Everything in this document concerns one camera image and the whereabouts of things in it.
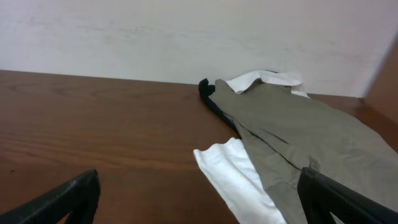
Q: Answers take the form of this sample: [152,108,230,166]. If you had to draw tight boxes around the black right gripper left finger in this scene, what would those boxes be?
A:
[1,169,101,224]

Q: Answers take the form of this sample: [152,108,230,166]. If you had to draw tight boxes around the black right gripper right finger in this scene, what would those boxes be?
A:
[297,167,397,224]

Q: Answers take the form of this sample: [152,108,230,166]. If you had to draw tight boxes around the khaki green shorts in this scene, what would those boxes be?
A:
[210,80,397,223]

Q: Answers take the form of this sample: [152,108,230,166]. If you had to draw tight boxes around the white printed t-shirt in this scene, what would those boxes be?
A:
[193,70,307,223]

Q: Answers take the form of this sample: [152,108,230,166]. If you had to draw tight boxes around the black garment under t-shirt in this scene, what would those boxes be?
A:
[198,78,241,139]

